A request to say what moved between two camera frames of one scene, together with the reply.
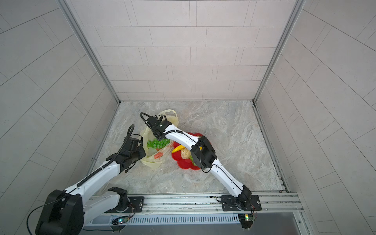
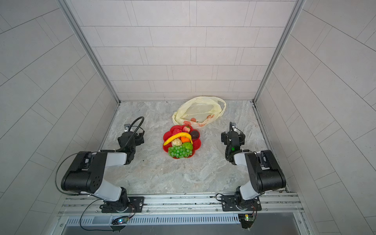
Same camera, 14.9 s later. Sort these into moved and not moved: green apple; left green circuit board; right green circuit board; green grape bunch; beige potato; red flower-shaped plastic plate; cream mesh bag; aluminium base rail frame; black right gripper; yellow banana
Moved: green grape bunch; black right gripper; red flower-shaped plastic plate; green apple; cream mesh bag; beige potato; yellow banana
Not moved: left green circuit board; right green circuit board; aluminium base rail frame
